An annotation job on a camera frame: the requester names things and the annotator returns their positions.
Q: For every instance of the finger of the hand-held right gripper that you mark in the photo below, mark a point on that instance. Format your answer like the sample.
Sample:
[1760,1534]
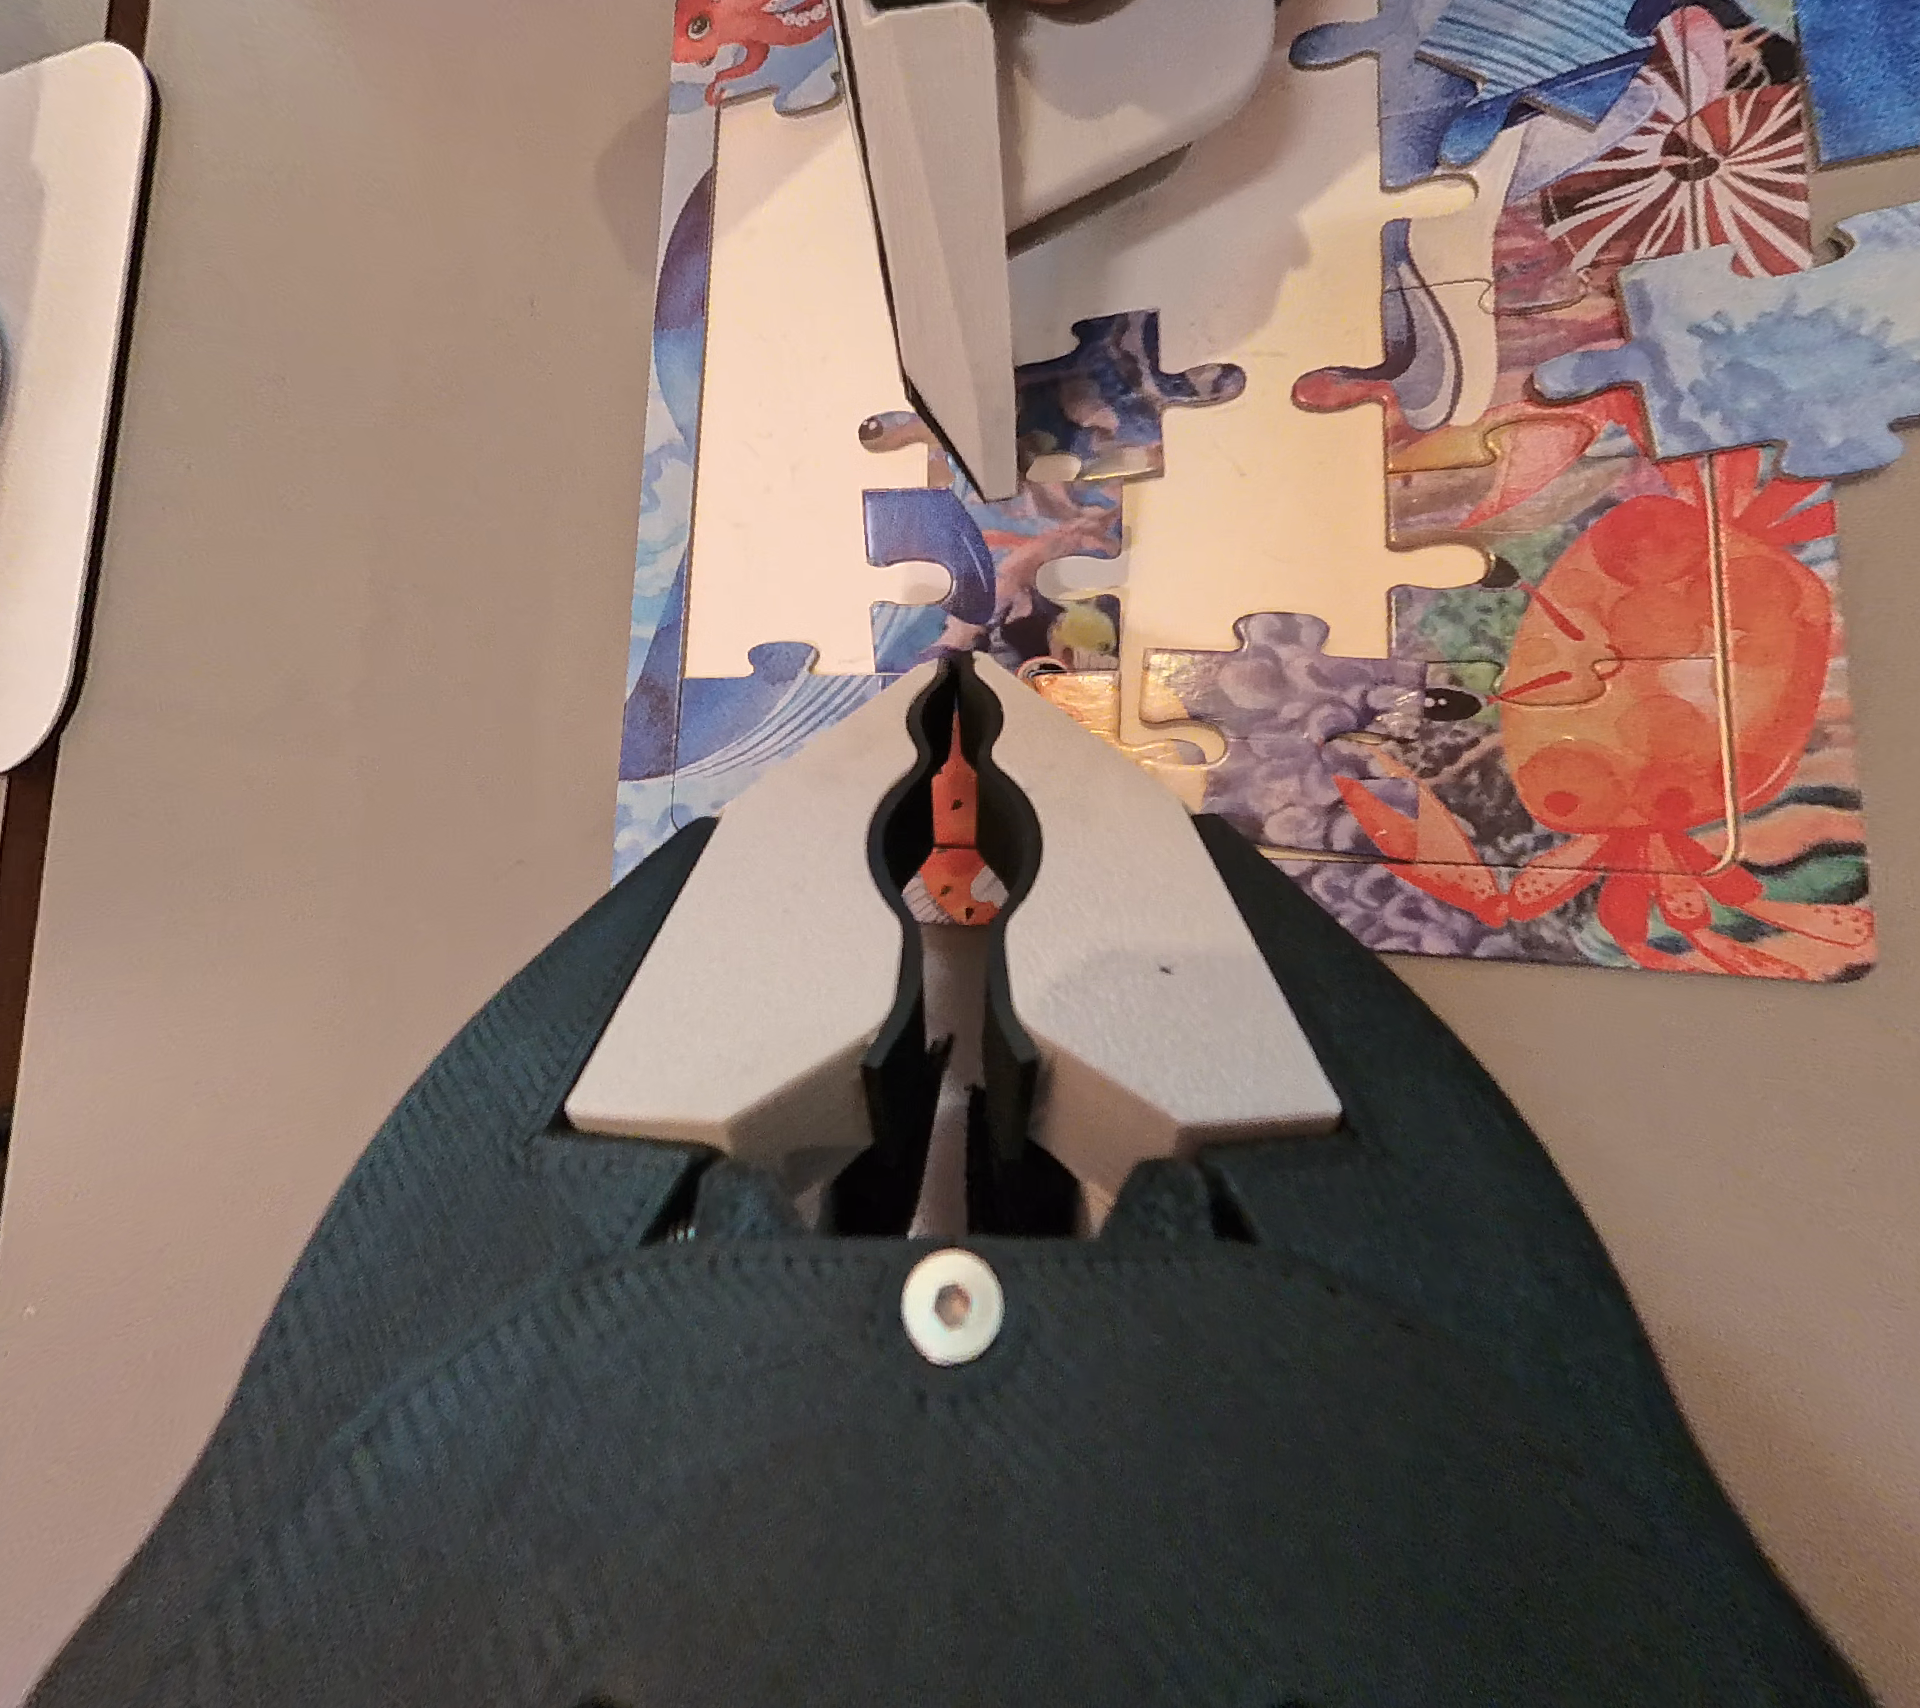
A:
[936,208]

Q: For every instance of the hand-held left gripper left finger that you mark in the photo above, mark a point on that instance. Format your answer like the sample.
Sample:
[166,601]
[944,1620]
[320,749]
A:
[737,973]

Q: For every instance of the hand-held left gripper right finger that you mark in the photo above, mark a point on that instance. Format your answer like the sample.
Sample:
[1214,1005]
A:
[1185,973]

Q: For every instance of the purple coral puzzle piece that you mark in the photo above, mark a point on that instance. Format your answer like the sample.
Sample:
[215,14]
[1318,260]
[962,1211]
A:
[1086,405]
[976,561]

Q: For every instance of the sea animal jigsaw puzzle tray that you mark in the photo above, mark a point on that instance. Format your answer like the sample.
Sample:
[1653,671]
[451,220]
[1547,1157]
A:
[1244,508]

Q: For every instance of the pale blue white puzzle piece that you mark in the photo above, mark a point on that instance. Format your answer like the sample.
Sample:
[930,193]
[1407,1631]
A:
[1753,375]

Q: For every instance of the pale blue striped puzzle piece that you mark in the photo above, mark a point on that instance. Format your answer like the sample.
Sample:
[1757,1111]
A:
[1514,14]

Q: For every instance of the blue puzzle piece striped end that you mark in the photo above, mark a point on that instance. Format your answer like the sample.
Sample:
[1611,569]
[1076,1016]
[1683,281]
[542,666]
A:
[1868,59]

